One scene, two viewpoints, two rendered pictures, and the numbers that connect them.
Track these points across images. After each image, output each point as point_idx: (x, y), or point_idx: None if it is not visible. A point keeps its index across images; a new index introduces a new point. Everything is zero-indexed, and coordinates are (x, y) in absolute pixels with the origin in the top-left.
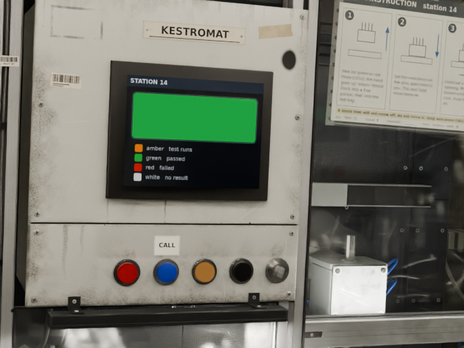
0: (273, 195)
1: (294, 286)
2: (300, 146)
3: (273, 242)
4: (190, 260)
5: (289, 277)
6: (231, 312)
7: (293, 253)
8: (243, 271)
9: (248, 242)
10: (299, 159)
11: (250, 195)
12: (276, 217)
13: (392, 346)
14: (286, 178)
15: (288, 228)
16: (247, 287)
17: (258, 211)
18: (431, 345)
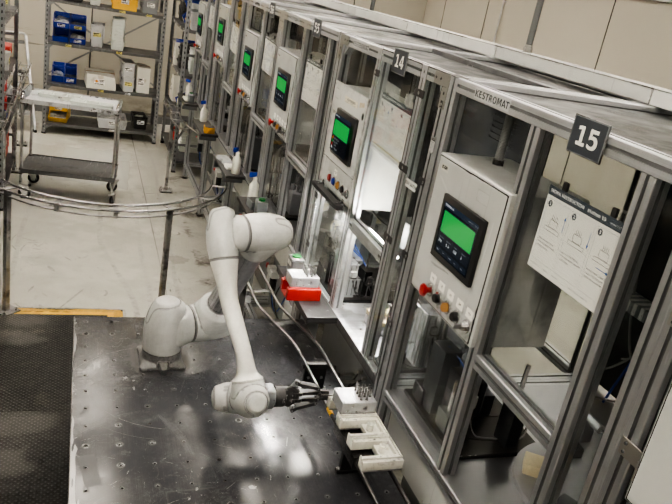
0: (351, 166)
1: (348, 202)
2: (358, 150)
3: (348, 183)
4: (337, 180)
5: (348, 198)
6: (329, 199)
7: (350, 190)
8: (340, 189)
9: (345, 180)
10: (357, 155)
11: (345, 163)
12: (350, 174)
13: None
14: (354, 161)
15: (351, 180)
16: (342, 196)
17: (348, 170)
18: None
